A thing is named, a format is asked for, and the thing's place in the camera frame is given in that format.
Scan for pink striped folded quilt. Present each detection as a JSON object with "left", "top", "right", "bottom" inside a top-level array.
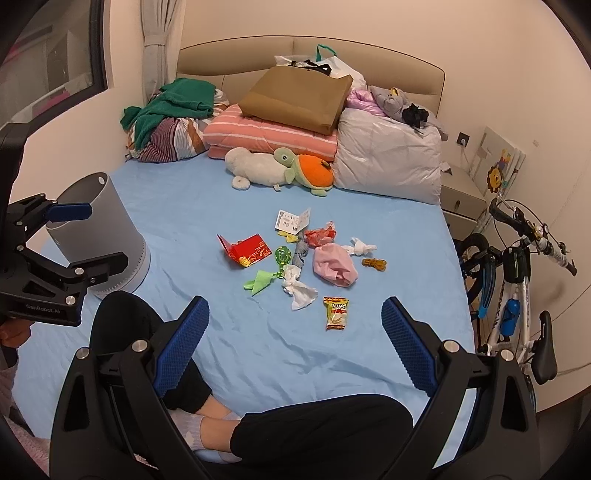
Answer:
[{"left": 204, "top": 104, "right": 338, "bottom": 162}]

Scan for grey white pillow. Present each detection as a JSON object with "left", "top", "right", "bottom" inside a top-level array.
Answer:
[{"left": 332, "top": 108, "right": 442, "bottom": 205}]

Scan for lion picture board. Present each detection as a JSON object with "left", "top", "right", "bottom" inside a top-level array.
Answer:
[{"left": 469, "top": 127, "right": 527, "bottom": 198}]

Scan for grey knotted mesh cloth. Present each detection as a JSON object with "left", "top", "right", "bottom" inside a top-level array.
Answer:
[{"left": 291, "top": 231, "right": 308, "bottom": 269}]

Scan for green garment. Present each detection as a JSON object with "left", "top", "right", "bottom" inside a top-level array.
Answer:
[{"left": 120, "top": 78, "right": 216, "bottom": 150}]

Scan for white instruction leaflet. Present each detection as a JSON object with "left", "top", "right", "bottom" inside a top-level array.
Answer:
[{"left": 274, "top": 208, "right": 311, "bottom": 235}]

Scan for green toy watch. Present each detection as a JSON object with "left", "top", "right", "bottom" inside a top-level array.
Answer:
[{"left": 273, "top": 245, "right": 291, "bottom": 278}]

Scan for small white knotted tissue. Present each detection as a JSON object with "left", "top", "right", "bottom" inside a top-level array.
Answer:
[{"left": 342, "top": 237, "right": 377, "bottom": 256}]

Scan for white bicycle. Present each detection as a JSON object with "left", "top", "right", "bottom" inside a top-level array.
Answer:
[{"left": 456, "top": 195, "right": 578, "bottom": 404}]

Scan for person left hand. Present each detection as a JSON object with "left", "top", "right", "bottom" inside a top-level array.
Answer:
[{"left": 0, "top": 319, "right": 33, "bottom": 349}]

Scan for light blue bed sheet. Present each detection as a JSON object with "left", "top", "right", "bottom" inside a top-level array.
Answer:
[{"left": 11, "top": 151, "right": 479, "bottom": 467}]

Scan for orange crumpled plastic wrapper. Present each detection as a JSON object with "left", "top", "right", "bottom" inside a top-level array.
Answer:
[{"left": 304, "top": 221, "right": 337, "bottom": 248}]

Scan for yellow bow tie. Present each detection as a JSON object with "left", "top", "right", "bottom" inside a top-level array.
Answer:
[{"left": 276, "top": 230, "right": 300, "bottom": 243}]

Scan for white plastic bag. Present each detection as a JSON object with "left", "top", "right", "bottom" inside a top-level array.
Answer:
[{"left": 274, "top": 44, "right": 367, "bottom": 90}]

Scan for dark window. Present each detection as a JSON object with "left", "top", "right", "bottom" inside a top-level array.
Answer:
[{"left": 1, "top": 1, "right": 107, "bottom": 131}]

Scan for pink lilac cloth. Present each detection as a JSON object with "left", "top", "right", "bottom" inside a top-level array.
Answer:
[{"left": 346, "top": 89, "right": 386, "bottom": 117}]

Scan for green paper scrap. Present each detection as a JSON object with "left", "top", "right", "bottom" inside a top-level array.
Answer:
[{"left": 242, "top": 270, "right": 277, "bottom": 296}]

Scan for grey curtain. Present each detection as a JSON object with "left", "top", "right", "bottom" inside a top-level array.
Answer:
[{"left": 140, "top": 0, "right": 185, "bottom": 102}]

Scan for yellow snack packet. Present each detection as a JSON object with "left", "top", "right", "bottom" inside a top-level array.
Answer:
[{"left": 322, "top": 297, "right": 349, "bottom": 330}]

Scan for white bedside table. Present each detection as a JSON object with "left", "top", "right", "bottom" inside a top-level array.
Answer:
[{"left": 440, "top": 166, "right": 487, "bottom": 241}]

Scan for white plush seal toy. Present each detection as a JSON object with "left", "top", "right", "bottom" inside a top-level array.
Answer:
[{"left": 224, "top": 147, "right": 287, "bottom": 191}]

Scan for wall socket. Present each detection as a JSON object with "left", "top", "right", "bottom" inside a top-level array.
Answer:
[{"left": 457, "top": 132, "right": 470, "bottom": 147}]

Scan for large white tissue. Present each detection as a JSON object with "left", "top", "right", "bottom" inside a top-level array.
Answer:
[{"left": 283, "top": 265, "right": 318, "bottom": 311}]

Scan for beige padded headboard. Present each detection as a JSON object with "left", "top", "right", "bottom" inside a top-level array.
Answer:
[{"left": 176, "top": 35, "right": 445, "bottom": 114}]

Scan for grey plush toy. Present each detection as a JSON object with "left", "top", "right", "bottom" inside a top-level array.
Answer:
[{"left": 368, "top": 85, "right": 449, "bottom": 142}]

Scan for grey cylindrical trash bin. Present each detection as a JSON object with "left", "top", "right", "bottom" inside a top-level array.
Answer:
[{"left": 46, "top": 172, "right": 151, "bottom": 298}]

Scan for red gold envelope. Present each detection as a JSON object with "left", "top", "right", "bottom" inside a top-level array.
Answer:
[{"left": 217, "top": 234, "right": 271, "bottom": 268}]

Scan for striped folded clothes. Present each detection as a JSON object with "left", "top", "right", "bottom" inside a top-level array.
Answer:
[{"left": 126, "top": 89, "right": 229, "bottom": 163}]

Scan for green orange turtle plush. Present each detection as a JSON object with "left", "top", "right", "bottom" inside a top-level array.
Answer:
[{"left": 273, "top": 147, "right": 334, "bottom": 197}]

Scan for pink cloth hat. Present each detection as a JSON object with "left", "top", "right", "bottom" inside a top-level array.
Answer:
[{"left": 312, "top": 243, "right": 359, "bottom": 288}]

